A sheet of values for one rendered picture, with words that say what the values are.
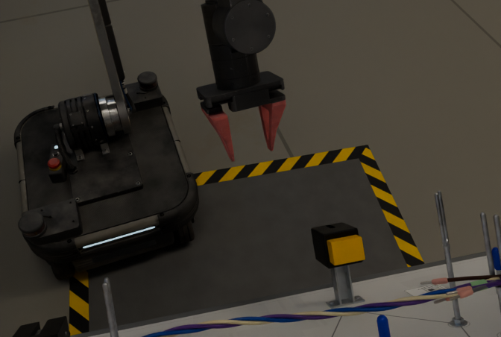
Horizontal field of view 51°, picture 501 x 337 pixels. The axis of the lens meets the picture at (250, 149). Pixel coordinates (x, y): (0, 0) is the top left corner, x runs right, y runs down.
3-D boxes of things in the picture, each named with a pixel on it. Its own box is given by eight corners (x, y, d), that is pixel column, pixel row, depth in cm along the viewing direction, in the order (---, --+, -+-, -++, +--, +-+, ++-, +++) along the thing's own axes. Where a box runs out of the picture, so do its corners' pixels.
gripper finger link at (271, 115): (294, 153, 69) (284, 83, 65) (243, 167, 67) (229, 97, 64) (276, 138, 75) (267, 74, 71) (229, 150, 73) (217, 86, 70)
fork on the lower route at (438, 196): (451, 320, 57) (430, 191, 57) (469, 320, 56) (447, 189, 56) (448, 326, 55) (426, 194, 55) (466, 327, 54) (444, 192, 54)
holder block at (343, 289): (341, 282, 78) (329, 216, 78) (370, 306, 66) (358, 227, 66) (310, 288, 77) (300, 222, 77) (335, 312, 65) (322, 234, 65)
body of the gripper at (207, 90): (286, 93, 66) (278, 34, 63) (209, 112, 64) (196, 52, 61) (270, 83, 72) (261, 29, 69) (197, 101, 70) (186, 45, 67)
